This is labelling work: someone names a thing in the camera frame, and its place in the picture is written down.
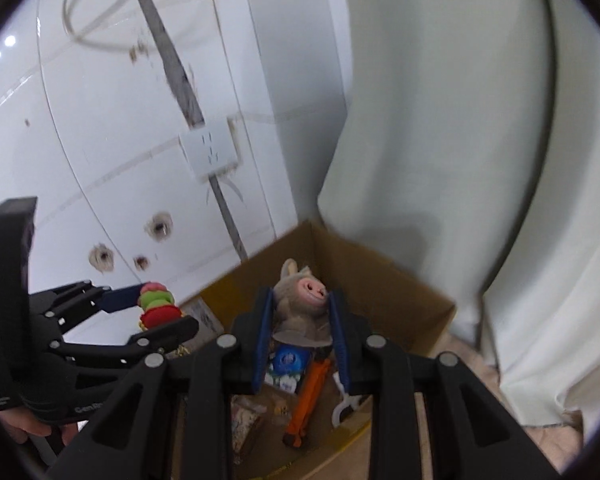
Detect orange utility knife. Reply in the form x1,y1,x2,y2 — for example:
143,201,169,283
283,358,332,448

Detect cardboard box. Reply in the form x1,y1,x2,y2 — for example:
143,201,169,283
172,218,458,480

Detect pale green curtain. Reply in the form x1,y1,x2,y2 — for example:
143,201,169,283
318,0,600,432

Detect white shipping label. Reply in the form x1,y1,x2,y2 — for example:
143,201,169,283
181,298,224,351

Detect red green doll toy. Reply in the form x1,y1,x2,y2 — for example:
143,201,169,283
137,282,184,330

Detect nut bar packet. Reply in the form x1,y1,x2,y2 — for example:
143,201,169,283
230,396,268,457

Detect white wall socket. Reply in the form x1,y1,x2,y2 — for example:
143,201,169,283
180,118,239,181

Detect person's left hand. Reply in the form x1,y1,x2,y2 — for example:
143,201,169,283
0,406,53,444

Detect brown pig plush keychain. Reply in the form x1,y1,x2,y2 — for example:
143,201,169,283
272,259,332,349

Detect white plastic clamp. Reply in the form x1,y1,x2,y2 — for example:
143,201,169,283
332,372,368,428

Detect beige table cloth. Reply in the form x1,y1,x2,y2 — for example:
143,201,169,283
412,330,584,472

